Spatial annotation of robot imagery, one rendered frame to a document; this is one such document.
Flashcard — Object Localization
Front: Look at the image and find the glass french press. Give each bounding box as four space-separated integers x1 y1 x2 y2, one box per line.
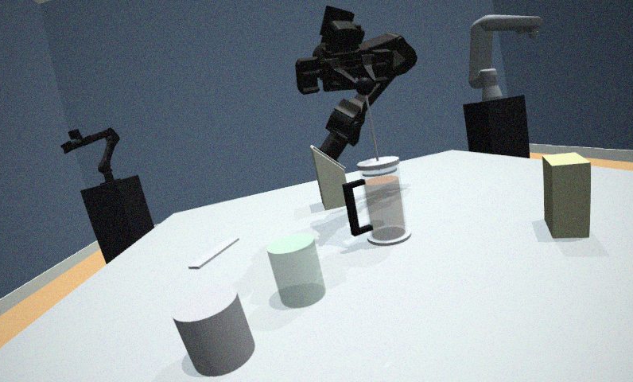
342 77 412 247

